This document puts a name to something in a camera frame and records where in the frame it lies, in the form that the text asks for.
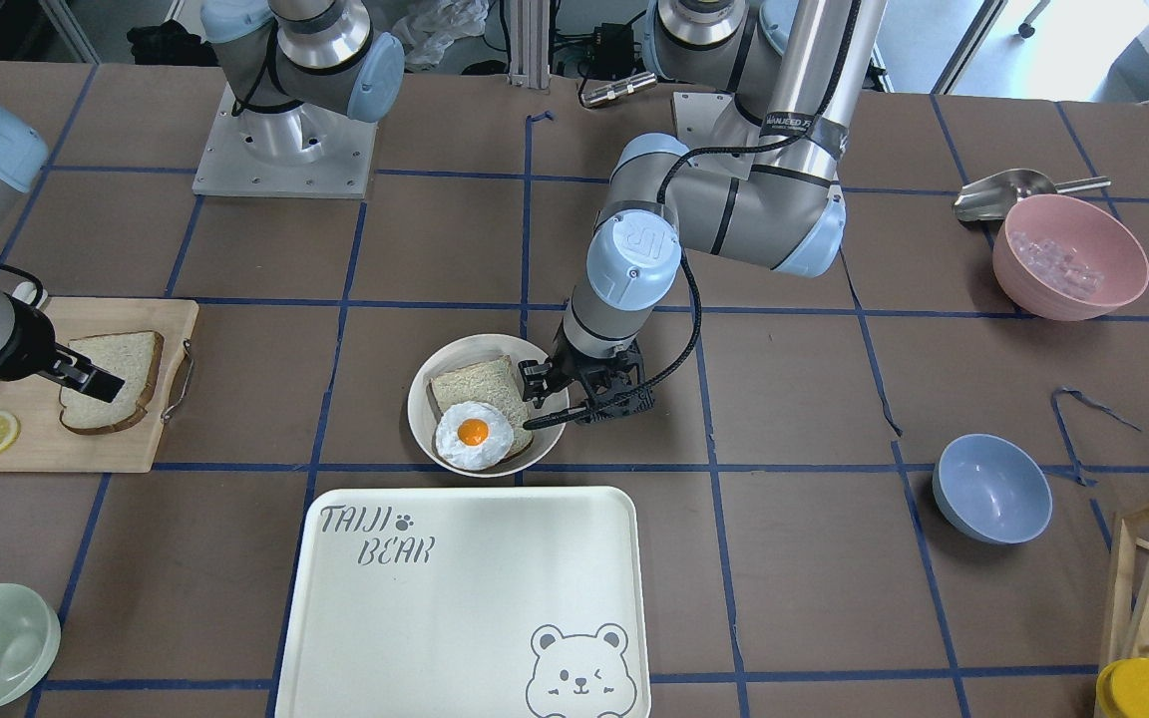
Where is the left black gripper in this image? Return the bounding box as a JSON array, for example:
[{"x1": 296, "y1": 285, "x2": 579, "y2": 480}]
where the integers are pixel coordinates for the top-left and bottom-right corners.
[{"x1": 519, "y1": 339, "x2": 655, "y2": 432}]

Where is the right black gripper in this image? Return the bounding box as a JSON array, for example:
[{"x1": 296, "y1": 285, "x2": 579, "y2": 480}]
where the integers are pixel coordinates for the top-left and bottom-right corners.
[{"x1": 0, "y1": 299, "x2": 125, "y2": 403}]

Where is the bread slice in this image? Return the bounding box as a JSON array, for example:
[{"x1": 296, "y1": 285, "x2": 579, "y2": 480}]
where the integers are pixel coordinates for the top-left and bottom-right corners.
[
  {"x1": 430, "y1": 354, "x2": 534, "y2": 460},
  {"x1": 59, "y1": 331, "x2": 164, "y2": 437}
]

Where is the white round plate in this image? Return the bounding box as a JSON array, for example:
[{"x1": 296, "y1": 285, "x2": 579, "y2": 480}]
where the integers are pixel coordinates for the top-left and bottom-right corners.
[{"x1": 404, "y1": 333, "x2": 571, "y2": 478}]

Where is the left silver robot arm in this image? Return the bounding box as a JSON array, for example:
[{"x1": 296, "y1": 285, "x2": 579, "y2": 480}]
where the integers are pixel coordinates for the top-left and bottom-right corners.
[{"x1": 517, "y1": 1, "x2": 886, "y2": 431}]

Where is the bread slice on plate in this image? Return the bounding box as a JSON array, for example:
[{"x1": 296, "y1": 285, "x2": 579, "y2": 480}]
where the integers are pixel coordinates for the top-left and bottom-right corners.
[{"x1": 430, "y1": 354, "x2": 534, "y2": 460}]

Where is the wooden cutting board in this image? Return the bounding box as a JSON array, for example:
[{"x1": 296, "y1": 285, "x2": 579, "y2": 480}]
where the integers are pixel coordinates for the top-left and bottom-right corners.
[{"x1": 0, "y1": 298, "x2": 200, "y2": 474}]

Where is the fried egg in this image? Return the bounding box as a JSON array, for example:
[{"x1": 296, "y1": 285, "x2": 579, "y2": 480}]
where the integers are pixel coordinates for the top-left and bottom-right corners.
[{"x1": 434, "y1": 401, "x2": 516, "y2": 472}]

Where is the cream bear tray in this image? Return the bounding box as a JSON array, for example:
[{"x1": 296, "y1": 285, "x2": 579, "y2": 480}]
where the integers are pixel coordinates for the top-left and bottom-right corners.
[{"x1": 272, "y1": 486, "x2": 651, "y2": 717}]

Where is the blue bowl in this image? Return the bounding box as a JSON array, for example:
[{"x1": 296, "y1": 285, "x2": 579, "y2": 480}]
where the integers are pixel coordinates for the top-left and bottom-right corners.
[{"x1": 931, "y1": 433, "x2": 1052, "y2": 545}]

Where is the metal scoop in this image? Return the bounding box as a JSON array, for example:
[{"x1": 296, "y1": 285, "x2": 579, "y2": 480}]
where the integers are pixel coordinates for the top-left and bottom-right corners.
[{"x1": 953, "y1": 169, "x2": 1113, "y2": 223}]

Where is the pink bowl with ice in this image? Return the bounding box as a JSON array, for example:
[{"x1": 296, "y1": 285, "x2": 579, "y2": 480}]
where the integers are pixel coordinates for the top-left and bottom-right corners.
[{"x1": 992, "y1": 194, "x2": 1149, "y2": 321}]

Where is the yellow mug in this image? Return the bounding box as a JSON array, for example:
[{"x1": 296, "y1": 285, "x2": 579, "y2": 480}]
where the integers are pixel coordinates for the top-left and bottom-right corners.
[{"x1": 1095, "y1": 657, "x2": 1149, "y2": 717}]

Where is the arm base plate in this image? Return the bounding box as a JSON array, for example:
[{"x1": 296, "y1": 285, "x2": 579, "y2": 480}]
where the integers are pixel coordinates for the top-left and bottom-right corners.
[{"x1": 191, "y1": 87, "x2": 378, "y2": 199}]

